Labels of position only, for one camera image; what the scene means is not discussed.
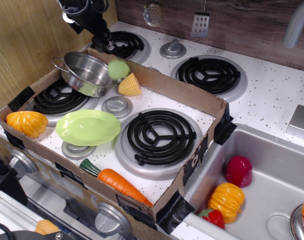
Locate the red toy strawberry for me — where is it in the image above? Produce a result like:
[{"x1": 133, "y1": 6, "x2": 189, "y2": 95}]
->
[{"x1": 198, "y1": 208, "x2": 225, "y2": 230}]

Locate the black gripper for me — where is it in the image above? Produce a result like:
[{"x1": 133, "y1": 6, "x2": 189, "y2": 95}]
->
[{"x1": 62, "y1": 7, "x2": 113, "y2": 52}]

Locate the orange toy pumpkin on stove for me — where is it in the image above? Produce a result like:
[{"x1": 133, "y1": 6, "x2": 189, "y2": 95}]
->
[{"x1": 6, "y1": 111, "x2": 48, "y2": 139}]

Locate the orange toy carrot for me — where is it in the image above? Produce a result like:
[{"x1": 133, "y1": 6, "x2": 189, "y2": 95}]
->
[{"x1": 79, "y1": 158, "x2": 153, "y2": 207}]

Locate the silver oven knob left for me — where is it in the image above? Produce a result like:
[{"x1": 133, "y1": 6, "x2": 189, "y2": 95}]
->
[{"x1": 9, "y1": 149, "x2": 38, "y2": 179}]

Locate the silver stove knob centre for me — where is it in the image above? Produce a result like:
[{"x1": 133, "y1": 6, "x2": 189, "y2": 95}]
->
[{"x1": 101, "y1": 96, "x2": 133, "y2": 119}]

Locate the silver sink drain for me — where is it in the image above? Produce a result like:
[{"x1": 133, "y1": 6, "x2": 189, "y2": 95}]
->
[{"x1": 290, "y1": 204, "x2": 304, "y2": 240}]

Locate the silver stove knob under plate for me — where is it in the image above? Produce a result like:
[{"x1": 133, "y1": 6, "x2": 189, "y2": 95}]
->
[{"x1": 61, "y1": 141, "x2": 96, "y2": 160}]

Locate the orange toy pumpkin in sink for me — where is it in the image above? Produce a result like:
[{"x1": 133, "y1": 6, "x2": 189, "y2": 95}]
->
[{"x1": 207, "y1": 182, "x2": 245, "y2": 224}]

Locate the front right black burner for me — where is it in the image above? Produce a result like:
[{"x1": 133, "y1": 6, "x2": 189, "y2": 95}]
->
[{"x1": 125, "y1": 109, "x2": 197, "y2": 166}]

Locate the orange toy piece bottom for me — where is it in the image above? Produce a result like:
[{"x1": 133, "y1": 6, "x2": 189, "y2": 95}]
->
[{"x1": 34, "y1": 219, "x2": 59, "y2": 235}]

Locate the silver faucet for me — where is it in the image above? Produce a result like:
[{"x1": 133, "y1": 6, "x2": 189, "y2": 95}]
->
[{"x1": 283, "y1": 2, "x2": 304, "y2": 49}]

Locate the silver oven knob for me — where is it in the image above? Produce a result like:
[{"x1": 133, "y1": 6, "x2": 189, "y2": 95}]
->
[
  {"x1": 9, "y1": 149, "x2": 38, "y2": 179},
  {"x1": 94, "y1": 202, "x2": 130, "y2": 238}
]

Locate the silver oven knob right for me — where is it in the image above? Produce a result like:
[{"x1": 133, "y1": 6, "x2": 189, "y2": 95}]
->
[{"x1": 94, "y1": 202, "x2": 130, "y2": 238}]

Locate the hanging silver strainer ladle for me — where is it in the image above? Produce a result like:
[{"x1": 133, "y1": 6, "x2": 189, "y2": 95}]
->
[{"x1": 143, "y1": 0, "x2": 165, "y2": 27}]

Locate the small steel pot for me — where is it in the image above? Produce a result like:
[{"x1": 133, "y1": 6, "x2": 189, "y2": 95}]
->
[{"x1": 52, "y1": 52, "x2": 118, "y2": 98}]

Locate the yellow toy corn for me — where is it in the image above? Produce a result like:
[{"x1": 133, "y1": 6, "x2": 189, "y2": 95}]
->
[{"x1": 118, "y1": 73, "x2": 142, "y2": 97}]

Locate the silver stove knob back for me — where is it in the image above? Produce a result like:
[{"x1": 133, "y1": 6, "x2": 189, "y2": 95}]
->
[{"x1": 160, "y1": 39, "x2": 187, "y2": 60}]

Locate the back right black burner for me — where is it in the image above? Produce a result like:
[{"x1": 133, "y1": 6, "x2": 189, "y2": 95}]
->
[{"x1": 176, "y1": 57, "x2": 241, "y2": 94}]

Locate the black cable bottom left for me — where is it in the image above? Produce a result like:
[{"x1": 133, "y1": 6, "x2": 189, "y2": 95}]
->
[{"x1": 0, "y1": 220, "x2": 15, "y2": 240}]

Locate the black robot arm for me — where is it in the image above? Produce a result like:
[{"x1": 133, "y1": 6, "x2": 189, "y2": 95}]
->
[{"x1": 58, "y1": 0, "x2": 114, "y2": 50}]

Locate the light green toy broccoli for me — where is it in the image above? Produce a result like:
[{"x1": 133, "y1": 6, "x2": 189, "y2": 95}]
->
[{"x1": 107, "y1": 59, "x2": 130, "y2": 80}]

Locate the front left black burner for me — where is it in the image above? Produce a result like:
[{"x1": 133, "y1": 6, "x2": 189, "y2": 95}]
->
[{"x1": 32, "y1": 78, "x2": 89, "y2": 115}]

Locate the dark red toy vegetable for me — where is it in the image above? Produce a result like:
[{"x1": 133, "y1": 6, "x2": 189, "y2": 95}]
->
[{"x1": 225, "y1": 155, "x2": 253, "y2": 188}]

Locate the light green plastic plate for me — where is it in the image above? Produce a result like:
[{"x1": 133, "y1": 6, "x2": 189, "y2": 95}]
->
[{"x1": 55, "y1": 109, "x2": 121, "y2": 147}]

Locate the hanging silver slotted spatula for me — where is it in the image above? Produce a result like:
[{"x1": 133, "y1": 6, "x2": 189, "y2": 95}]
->
[{"x1": 191, "y1": 0, "x2": 210, "y2": 38}]

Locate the cardboard fence with black tape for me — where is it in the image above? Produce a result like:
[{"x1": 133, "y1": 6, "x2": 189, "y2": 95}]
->
[{"x1": 0, "y1": 62, "x2": 231, "y2": 234}]

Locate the silver sink basin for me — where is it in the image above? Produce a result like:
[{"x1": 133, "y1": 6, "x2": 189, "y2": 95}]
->
[{"x1": 184, "y1": 124, "x2": 304, "y2": 240}]

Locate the silver faucet base plate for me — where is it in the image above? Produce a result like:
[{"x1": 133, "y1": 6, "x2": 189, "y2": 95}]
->
[{"x1": 286, "y1": 104, "x2": 304, "y2": 139}]

